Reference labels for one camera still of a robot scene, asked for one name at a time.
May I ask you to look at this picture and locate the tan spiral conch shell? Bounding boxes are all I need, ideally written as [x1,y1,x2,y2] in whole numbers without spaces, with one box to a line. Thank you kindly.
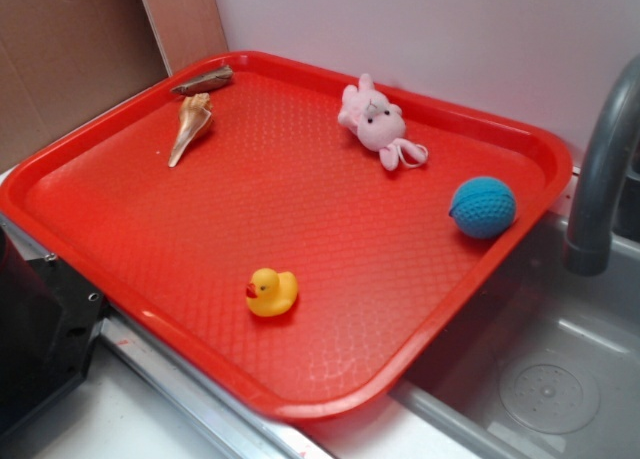
[168,93,213,168]

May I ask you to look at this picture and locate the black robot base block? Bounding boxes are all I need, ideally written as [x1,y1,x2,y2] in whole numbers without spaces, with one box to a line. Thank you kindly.
[1,232,106,440]

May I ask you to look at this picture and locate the red plastic tray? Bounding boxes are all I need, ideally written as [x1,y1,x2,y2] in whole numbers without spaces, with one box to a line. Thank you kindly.
[1,52,572,422]

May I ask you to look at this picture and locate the yellow rubber duck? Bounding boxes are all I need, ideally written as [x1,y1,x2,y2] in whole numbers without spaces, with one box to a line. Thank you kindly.
[246,268,299,317]

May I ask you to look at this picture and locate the pink plush bunny toy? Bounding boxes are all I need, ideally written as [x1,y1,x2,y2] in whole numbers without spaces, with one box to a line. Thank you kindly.
[337,73,429,171]

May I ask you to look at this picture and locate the blue crocheted ball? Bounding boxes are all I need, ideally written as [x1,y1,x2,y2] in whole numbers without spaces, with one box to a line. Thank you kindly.
[449,176,516,239]

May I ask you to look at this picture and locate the grey driftwood piece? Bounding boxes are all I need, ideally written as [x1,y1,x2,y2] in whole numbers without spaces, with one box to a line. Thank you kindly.
[170,65,234,96]

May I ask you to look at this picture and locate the grey toy sink basin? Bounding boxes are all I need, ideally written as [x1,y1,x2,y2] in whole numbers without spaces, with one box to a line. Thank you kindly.
[389,167,640,459]

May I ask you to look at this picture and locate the brown cardboard panel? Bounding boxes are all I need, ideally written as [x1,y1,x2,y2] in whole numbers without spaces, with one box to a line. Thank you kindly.
[1,0,227,171]

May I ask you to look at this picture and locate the grey sink faucet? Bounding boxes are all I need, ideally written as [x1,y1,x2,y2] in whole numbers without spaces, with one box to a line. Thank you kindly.
[563,57,639,276]

